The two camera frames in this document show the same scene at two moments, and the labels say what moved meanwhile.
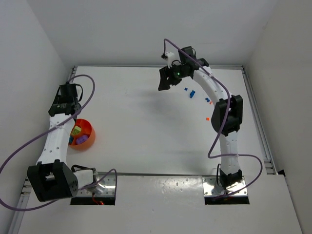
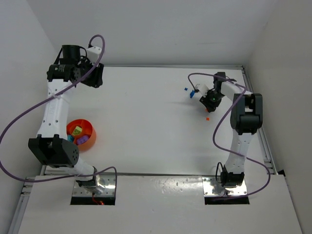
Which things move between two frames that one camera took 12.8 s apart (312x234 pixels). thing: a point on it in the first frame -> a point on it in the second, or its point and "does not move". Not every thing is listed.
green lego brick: x=76 y=130 does not move
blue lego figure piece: x=192 y=93 does not move
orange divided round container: x=87 y=128 does not move
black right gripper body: x=169 y=76 -> x=209 y=102
